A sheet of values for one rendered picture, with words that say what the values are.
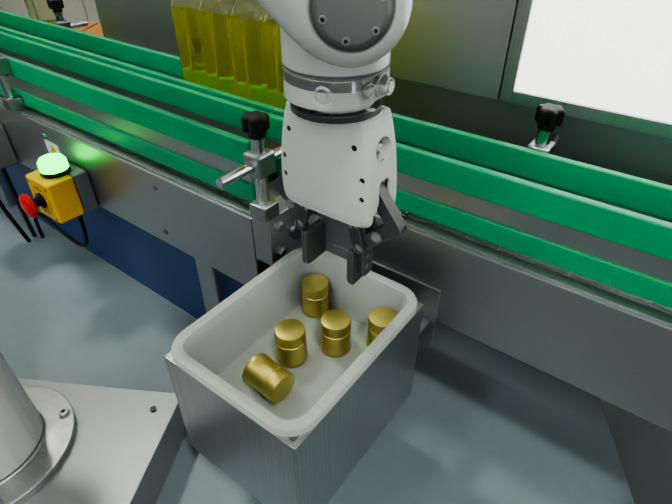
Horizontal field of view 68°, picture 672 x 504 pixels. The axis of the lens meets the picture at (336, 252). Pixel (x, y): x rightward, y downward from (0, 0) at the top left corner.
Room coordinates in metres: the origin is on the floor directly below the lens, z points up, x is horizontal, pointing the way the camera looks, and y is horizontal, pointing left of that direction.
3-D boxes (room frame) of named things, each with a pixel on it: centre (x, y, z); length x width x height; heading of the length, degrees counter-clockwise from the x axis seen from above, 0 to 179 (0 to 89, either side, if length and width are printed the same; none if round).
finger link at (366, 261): (0.38, -0.03, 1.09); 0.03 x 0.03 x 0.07; 54
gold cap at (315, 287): (0.46, 0.03, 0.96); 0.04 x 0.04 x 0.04
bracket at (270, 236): (0.54, 0.06, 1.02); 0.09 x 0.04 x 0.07; 143
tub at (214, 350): (0.37, 0.04, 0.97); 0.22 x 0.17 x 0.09; 143
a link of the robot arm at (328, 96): (0.40, 0.00, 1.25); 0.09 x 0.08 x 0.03; 54
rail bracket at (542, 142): (0.54, -0.24, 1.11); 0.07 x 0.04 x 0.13; 143
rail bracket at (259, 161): (0.52, 0.07, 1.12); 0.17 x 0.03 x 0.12; 143
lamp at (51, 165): (0.73, 0.45, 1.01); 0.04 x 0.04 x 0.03
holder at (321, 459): (0.39, 0.02, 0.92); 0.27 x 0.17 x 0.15; 143
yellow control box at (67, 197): (0.72, 0.45, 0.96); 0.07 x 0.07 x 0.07; 53
